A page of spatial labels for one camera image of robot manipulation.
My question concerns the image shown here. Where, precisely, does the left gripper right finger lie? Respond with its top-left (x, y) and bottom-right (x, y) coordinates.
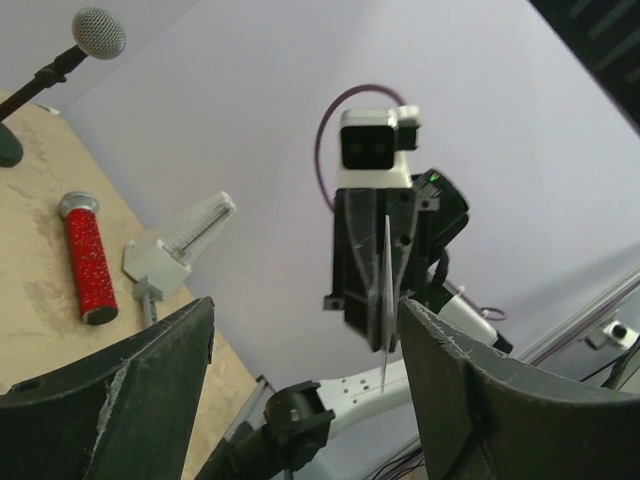
top-left (398, 300), bottom-right (639, 479)

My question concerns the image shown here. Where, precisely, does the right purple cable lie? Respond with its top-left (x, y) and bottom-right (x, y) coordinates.
top-left (313, 83), bottom-right (507, 322)

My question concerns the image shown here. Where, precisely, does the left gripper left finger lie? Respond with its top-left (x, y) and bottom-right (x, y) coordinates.
top-left (1, 297), bottom-right (214, 479)

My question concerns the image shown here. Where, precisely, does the red glitter microphone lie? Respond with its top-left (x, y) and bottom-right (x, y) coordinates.
top-left (59, 191), bottom-right (119, 326)

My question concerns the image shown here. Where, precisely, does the grey plastic strut piece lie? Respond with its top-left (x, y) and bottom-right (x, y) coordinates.
top-left (132, 277), bottom-right (163, 328)

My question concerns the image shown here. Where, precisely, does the silver glitter microphone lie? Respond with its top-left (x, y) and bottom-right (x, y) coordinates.
top-left (72, 7), bottom-right (126, 60)

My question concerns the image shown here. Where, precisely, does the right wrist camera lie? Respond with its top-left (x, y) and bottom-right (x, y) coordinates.
top-left (337, 105), bottom-right (422, 189)

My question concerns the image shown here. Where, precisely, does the black microphone stand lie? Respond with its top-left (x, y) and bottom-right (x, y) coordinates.
top-left (1, 46), bottom-right (88, 168)

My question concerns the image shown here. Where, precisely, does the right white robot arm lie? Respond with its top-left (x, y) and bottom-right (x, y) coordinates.
top-left (197, 181), bottom-right (513, 479)

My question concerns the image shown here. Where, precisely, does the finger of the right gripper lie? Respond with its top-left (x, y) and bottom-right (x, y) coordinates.
top-left (344, 189), bottom-right (384, 352)
top-left (387, 189), bottom-right (417, 345)

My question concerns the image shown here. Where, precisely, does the white metronome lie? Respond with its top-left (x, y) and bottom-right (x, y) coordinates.
top-left (122, 191), bottom-right (237, 296)

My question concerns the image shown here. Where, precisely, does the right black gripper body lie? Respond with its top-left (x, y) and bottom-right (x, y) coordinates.
top-left (324, 186), bottom-right (469, 313)

